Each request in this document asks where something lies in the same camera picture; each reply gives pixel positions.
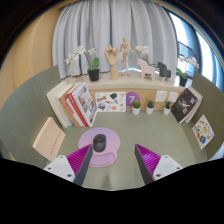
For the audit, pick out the wooden artist mannequin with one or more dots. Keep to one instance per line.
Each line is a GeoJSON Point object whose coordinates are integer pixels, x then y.
{"type": "Point", "coordinates": [125, 51]}

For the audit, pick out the black cover book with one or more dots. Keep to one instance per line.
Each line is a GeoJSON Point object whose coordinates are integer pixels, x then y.
{"type": "Point", "coordinates": [184, 105]}

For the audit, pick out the black computer mouse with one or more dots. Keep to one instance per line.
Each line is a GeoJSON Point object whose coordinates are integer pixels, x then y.
{"type": "Point", "coordinates": [99, 142]}

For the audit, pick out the grey curtain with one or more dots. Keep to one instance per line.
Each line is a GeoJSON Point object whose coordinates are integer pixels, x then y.
{"type": "Point", "coordinates": [110, 23]}

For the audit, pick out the white wall power outlet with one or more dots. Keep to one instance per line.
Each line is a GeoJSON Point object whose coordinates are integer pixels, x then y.
{"type": "Point", "coordinates": [173, 96]}
{"type": "Point", "coordinates": [160, 96]}

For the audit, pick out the small succulent in white pot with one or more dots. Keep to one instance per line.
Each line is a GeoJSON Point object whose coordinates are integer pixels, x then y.
{"type": "Point", "coordinates": [149, 110]}
{"type": "Point", "coordinates": [136, 110]}
{"type": "Point", "coordinates": [167, 110]}

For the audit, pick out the wooden hand model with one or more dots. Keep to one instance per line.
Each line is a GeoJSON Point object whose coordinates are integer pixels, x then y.
{"type": "Point", "coordinates": [112, 58]}

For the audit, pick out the pink horse figure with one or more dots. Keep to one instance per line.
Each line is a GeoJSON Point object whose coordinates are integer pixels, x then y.
{"type": "Point", "coordinates": [146, 69]}

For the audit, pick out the glass window with dark frame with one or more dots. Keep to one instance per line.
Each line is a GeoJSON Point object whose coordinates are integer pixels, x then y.
{"type": "Point", "coordinates": [203, 50]}

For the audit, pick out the purple round number sign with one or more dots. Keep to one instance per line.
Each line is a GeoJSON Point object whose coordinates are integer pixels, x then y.
{"type": "Point", "coordinates": [131, 97]}

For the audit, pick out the light wooden desk shelf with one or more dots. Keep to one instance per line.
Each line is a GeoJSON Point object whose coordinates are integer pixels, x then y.
{"type": "Point", "coordinates": [133, 82]}

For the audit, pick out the dark horse figure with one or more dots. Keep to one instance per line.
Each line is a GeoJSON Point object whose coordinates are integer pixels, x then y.
{"type": "Point", "coordinates": [164, 70]}

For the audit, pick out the lilac round mouse pad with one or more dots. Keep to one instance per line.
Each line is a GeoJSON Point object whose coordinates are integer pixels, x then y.
{"type": "Point", "coordinates": [111, 141]}

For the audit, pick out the food sticker sheet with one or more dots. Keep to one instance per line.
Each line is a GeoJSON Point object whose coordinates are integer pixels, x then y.
{"type": "Point", "coordinates": [202, 131]}

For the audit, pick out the orange-brown book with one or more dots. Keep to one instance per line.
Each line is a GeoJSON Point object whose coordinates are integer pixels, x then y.
{"type": "Point", "coordinates": [65, 100]}

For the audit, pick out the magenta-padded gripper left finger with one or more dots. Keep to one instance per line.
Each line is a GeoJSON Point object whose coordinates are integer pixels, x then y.
{"type": "Point", "coordinates": [58, 165]}

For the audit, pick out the red and white magazine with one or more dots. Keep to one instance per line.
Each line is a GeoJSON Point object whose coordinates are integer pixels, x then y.
{"type": "Point", "coordinates": [83, 103]}

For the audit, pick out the tan notebook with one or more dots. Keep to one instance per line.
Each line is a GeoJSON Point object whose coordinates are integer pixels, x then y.
{"type": "Point", "coordinates": [50, 138]}

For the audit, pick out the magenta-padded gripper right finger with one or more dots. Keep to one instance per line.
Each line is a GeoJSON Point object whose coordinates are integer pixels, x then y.
{"type": "Point", "coordinates": [166, 165]}

